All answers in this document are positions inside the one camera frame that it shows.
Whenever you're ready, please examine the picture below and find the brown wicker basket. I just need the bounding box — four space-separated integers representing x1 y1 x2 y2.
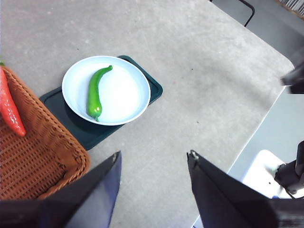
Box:
0 65 92 200

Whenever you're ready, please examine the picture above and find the black metal chair frame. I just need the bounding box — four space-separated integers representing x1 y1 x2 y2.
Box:
209 0 256 28

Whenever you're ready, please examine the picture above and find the blue round plate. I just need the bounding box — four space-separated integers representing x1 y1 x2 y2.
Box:
61 55 152 126

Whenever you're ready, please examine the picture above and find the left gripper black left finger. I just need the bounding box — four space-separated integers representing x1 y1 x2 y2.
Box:
0 151 123 228

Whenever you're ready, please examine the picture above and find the green chili pepper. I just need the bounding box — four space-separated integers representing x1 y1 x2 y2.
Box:
86 65 114 123

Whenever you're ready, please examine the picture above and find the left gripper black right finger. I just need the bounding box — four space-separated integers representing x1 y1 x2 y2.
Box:
186 149 304 228

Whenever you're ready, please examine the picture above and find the dark rectangular tray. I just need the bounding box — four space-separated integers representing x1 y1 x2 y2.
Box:
38 55 164 151

